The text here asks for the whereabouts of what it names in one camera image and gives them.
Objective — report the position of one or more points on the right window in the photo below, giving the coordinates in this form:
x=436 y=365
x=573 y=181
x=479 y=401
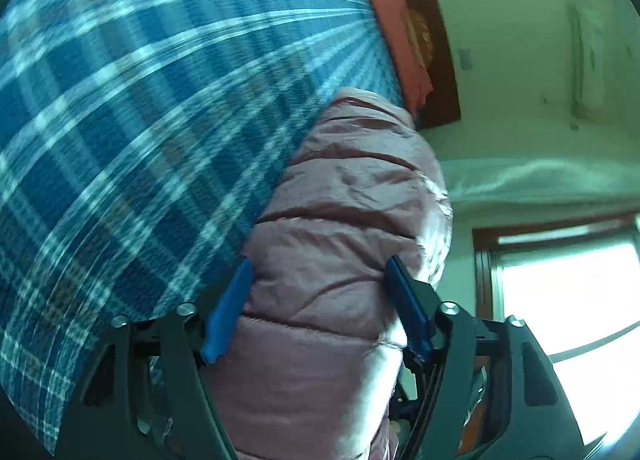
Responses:
x=576 y=284

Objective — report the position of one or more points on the pink quilted down jacket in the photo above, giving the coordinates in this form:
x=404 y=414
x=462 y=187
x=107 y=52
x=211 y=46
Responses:
x=316 y=353

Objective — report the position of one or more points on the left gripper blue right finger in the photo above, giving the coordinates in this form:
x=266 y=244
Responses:
x=484 y=389

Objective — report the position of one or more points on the white wall socket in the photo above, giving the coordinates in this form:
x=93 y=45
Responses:
x=465 y=59

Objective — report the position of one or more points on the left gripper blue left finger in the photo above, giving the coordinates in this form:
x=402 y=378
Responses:
x=111 y=413

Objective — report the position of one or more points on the blue plaid bed sheet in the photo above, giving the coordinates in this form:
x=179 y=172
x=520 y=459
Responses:
x=140 y=141

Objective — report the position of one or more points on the red pillow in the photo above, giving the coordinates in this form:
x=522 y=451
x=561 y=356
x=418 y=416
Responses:
x=415 y=82

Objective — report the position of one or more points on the small brown embroidered cushion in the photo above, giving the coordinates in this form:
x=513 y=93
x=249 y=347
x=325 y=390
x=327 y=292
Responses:
x=419 y=37

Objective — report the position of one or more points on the dark wooden headboard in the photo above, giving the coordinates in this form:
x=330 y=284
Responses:
x=442 y=106

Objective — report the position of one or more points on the green curtain right of headboard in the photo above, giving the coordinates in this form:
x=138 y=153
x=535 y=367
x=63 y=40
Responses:
x=540 y=180

